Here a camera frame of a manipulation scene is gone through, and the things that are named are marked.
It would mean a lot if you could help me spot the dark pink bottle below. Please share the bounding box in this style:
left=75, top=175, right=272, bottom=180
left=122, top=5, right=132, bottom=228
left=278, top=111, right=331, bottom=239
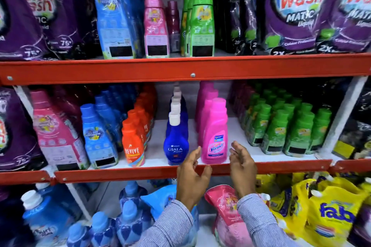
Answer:
left=52, top=85, right=97, bottom=135

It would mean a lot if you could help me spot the person's left forearm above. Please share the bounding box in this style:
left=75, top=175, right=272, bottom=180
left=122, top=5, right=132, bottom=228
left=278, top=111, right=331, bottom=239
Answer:
left=136, top=200, right=194, bottom=247

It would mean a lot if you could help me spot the red metal shelf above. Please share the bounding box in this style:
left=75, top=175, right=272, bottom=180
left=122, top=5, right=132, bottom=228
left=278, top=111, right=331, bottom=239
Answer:
left=0, top=50, right=371, bottom=86
left=0, top=170, right=55, bottom=186
left=330, top=157, right=371, bottom=174
left=54, top=116, right=333, bottom=184

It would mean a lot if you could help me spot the person's right hand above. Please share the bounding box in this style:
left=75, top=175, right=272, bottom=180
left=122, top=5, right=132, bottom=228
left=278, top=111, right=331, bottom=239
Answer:
left=229, top=140, right=263, bottom=198

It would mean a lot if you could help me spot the yellow detergent pouch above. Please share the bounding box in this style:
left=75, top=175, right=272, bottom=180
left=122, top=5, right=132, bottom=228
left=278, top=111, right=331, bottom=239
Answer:
left=256, top=173, right=294, bottom=199
left=269, top=179, right=318, bottom=239
left=303, top=188, right=369, bottom=247
left=318, top=174, right=371, bottom=201

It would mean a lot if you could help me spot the person's left hand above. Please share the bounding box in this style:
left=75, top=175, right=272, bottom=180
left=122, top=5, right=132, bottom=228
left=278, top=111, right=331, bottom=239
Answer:
left=176, top=146, right=213, bottom=211

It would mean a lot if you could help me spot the person's right forearm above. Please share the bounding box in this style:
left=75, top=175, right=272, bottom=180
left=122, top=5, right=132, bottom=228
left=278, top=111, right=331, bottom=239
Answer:
left=237, top=193, right=294, bottom=247

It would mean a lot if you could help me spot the green bottle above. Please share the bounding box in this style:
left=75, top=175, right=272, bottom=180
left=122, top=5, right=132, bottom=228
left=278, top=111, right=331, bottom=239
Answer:
left=179, top=0, right=191, bottom=57
left=189, top=0, right=216, bottom=58
left=185, top=0, right=196, bottom=57

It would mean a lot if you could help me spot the row of orange bottles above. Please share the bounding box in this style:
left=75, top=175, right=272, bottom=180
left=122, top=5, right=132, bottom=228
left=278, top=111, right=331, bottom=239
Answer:
left=127, top=83, right=159, bottom=152

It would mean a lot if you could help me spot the large pink bottle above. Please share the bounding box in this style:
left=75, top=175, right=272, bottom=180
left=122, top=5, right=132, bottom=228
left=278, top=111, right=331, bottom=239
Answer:
left=30, top=90, right=91, bottom=171

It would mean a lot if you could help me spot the row of light blue bottles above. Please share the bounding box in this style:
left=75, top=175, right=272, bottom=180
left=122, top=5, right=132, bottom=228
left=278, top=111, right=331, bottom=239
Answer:
left=80, top=84, right=140, bottom=169

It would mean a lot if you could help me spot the group of small green bottles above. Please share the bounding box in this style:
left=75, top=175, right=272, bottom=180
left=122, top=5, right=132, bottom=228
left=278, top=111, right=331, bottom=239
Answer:
left=240, top=81, right=333, bottom=158

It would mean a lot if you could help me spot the light blue capped bottle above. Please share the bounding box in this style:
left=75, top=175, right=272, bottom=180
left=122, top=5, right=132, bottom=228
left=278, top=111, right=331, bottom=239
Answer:
left=66, top=222, right=92, bottom=247
left=89, top=211, right=120, bottom=247
left=119, top=181, right=149, bottom=210
left=116, top=200, right=154, bottom=246

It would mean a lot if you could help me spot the magenta bottle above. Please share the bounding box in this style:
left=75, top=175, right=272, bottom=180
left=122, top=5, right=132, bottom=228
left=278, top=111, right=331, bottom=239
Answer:
left=201, top=98, right=229, bottom=165
left=197, top=90, right=219, bottom=148
left=195, top=81, right=216, bottom=132

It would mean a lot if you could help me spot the black pouch yellow label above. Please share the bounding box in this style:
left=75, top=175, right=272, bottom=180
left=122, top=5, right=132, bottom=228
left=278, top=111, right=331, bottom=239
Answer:
left=332, top=79, right=371, bottom=161

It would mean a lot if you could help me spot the dark purple pouch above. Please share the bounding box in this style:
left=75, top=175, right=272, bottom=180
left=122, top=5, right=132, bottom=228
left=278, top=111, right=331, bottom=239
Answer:
left=347, top=203, right=371, bottom=247

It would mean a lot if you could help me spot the large blue bottle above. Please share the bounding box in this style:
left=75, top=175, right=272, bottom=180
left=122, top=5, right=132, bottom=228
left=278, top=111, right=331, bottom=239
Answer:
left=94, top=0, right=137, bottom=60
left=112, top=0, right=142, bottom=59

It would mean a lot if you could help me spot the light blue refill pouch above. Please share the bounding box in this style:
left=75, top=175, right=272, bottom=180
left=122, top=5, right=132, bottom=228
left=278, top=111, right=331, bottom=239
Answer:
left=140, top=184, right=200, bottom=247

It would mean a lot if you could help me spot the pink refill pouch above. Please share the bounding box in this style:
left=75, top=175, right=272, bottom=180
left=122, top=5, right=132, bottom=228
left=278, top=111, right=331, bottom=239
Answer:
left=204, top=184, right=255, bottom=247

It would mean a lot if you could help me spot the dark blue bottle white cap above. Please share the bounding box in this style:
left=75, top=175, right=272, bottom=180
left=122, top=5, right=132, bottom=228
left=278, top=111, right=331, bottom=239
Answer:
left=163, top=112, right=190, bottom=166

